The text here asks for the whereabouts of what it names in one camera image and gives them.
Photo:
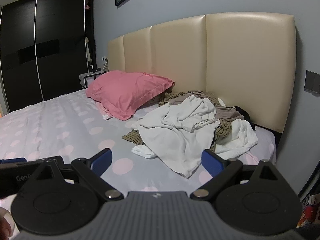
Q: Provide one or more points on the black sliding wardrobe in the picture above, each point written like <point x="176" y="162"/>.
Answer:
<point x="57" y="42"/>

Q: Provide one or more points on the beige padded headboard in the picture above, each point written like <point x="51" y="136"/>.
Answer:
<point x="225" y="55"/>

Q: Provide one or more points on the white nightstand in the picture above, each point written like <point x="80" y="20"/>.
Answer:
<point x="85" y="80"/>

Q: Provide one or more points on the light pink pillow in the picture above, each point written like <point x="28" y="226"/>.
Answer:
<point x="105" y="112"/>

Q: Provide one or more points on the person's left hand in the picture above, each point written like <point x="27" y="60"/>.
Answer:
<point x="5" y="221"/>

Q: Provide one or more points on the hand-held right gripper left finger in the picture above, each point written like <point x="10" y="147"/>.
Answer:
<point x="102" y="160"/>

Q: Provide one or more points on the grey wall switch panel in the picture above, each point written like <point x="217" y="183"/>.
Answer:
<point x="311" y="81"/>

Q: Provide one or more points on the bed with dotted sheet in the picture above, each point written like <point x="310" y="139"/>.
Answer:
<point x="62" y="120"/>

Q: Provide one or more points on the black crumpled garment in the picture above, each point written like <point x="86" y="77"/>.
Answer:
<point x="246" y="115"/>

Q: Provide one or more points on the white long-sleeve shirt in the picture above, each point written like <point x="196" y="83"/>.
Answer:
<point x="170" y="135"/>

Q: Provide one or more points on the white ribbed garment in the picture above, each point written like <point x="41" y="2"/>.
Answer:
<point x="240" y="135"/>

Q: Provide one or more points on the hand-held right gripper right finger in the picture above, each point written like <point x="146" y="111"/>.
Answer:
<point x="212" y="161"/>

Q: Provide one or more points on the red box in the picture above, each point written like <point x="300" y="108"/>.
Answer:
<point x="310" y="211"/>

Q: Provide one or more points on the pile of unfolded clothes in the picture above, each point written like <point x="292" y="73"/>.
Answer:
<point x="132" y="136"/>

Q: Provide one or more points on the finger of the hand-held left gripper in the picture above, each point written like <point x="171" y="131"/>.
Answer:
<point x="12" y="160"/>

